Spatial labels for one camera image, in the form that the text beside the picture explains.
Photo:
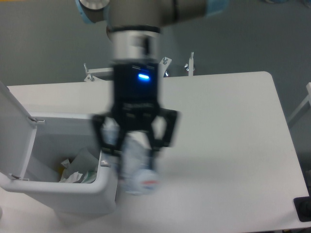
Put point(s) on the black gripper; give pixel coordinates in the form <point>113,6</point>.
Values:
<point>135,107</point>

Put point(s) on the white paper wrapper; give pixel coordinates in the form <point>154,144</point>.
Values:
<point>86,164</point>

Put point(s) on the white frame bracket left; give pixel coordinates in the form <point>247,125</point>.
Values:
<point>105,74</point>

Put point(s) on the black clamp at table corner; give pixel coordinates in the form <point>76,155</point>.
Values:
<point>303,208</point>

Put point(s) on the yellow white trash in bin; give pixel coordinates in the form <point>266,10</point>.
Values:
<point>69,176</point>

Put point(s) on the white trash can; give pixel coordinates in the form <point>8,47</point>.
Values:
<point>56,161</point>

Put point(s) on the white frame bracket middle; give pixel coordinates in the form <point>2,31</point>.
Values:
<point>164,66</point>

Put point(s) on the white frame bracket right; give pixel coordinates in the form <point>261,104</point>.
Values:
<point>190,67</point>

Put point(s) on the crushed clear plastic bottle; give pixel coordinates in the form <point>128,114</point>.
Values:
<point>133,168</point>

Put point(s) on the white frame bar right edge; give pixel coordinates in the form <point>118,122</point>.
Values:
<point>301,109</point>

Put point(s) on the white trash can lid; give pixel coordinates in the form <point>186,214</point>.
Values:
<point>17,135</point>

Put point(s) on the white frame bracket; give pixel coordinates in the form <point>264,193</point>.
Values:
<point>190,67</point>
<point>105,74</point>
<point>164,66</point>

